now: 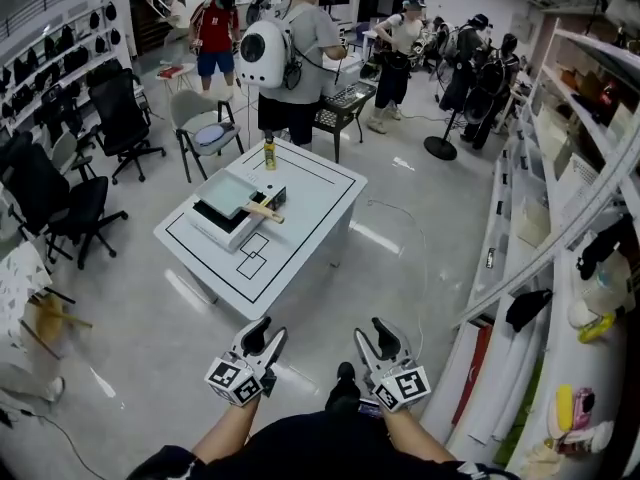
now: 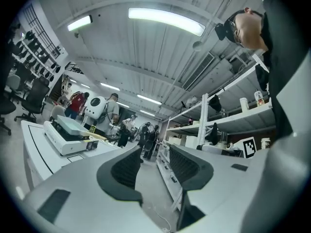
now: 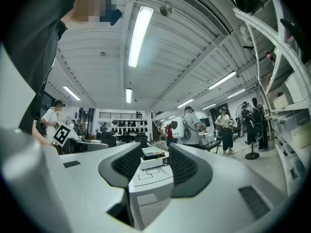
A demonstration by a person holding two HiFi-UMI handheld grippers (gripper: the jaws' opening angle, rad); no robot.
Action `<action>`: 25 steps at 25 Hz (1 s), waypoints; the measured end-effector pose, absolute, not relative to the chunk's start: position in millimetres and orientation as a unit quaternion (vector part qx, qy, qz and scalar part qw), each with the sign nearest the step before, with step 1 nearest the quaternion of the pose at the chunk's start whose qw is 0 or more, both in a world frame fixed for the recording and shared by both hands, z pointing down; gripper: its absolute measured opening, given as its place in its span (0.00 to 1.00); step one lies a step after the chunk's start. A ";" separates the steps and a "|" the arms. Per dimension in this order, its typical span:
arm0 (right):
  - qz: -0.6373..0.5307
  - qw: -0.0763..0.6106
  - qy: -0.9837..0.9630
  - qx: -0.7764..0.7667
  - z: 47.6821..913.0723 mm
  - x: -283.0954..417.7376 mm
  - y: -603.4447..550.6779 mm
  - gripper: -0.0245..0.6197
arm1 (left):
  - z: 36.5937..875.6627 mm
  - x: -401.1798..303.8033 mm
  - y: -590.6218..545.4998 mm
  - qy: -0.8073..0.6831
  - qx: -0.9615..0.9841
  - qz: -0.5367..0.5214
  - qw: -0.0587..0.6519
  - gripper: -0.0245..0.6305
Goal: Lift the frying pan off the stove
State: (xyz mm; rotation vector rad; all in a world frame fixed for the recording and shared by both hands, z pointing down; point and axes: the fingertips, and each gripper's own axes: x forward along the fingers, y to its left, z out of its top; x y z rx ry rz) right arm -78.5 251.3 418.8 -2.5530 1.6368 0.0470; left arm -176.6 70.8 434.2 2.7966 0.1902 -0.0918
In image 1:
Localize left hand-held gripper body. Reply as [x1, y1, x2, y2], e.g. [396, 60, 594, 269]
[203, 335, 278, 408]

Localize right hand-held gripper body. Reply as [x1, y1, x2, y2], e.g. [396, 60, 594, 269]
[366, 351, 432, 413]

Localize white portable stove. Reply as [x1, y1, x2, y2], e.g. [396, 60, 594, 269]
[188, 183, 289, 255]

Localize square grey frying pan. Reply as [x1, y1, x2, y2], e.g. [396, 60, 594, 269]
[193, 168, 286, 225]

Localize person's right forearm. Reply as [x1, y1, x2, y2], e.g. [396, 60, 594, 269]
[381, 406, 459, 465]

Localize person's left forearm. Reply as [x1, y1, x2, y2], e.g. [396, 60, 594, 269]
[191, 398, 262, 465]

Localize person's black shoe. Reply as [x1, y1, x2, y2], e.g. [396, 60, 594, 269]
[324, 361, 362, 412]

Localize person's black shirt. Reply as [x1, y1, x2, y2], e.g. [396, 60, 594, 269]
[126, 411, 521, 480]

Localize white table with black lines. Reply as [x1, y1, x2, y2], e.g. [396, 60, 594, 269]
[152, 139, 369, 322]

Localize black cap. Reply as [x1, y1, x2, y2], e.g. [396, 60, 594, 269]
[505, 288, 554, 334]

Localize yellow bottle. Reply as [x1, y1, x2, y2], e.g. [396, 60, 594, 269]
[262, 136, 280, 173]

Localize pink toy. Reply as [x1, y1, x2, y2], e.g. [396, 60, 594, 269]
[569, 387, 597, 433]

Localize wooden stool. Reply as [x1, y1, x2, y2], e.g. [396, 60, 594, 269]
[18, 291, 95, 360]

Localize yellow toy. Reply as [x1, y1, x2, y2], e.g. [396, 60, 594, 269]
[576, 312, 617, 345]

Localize round pale blue cushion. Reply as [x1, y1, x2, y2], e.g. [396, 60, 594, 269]
[193, 123, 227, 148]

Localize black standing fan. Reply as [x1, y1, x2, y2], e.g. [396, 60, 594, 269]
[423, 83, 496, 163]

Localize white shelving unit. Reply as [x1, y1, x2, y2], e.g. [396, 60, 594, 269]
[418, 15, 640, 480]

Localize black cloth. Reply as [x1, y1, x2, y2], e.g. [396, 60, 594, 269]
[574, 214, 637, 282]

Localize grey chair with black legs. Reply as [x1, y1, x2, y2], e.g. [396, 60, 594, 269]
[169, 89, 247, 185]

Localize black side table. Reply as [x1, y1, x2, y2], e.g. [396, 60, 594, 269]
[311, 81, 378, 165]

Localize black office chair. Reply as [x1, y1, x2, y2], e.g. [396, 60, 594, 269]
[86, 67, 168, 186]
[0, 131, 130, 271]

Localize small round white table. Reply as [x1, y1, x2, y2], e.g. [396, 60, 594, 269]
[155, 62, 197, 95]

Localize white dome backpack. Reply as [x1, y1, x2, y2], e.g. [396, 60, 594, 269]
[234, 17, 297, 90]

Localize staircase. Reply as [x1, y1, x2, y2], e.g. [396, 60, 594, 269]
[126, 0, 177, 55]

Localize white wall shelf with bags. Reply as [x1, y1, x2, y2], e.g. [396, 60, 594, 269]
[0, 0, 125, 137]

